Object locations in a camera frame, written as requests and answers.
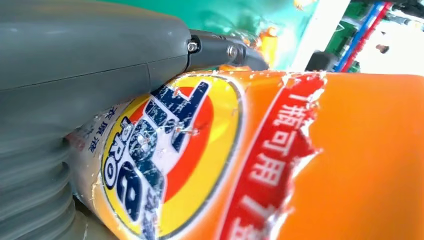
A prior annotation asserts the red pole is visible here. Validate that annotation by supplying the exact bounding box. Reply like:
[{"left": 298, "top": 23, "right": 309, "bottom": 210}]
[{"left": 339, "top": 1, "right": 393, "bottom": 73}]

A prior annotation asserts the orange detergent bottle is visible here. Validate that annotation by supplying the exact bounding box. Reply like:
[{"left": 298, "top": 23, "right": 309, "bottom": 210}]
[
  {"left": 66, "top": 69, "right": 424, "bottom": 240},
  {"left": 255, "top": 26, "right": 282, "bottom": 69}
]

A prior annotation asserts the white table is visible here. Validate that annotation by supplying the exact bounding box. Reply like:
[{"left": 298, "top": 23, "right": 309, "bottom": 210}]
[{"left": 291, "top": 0, "right": 352, "bottom": 72}]

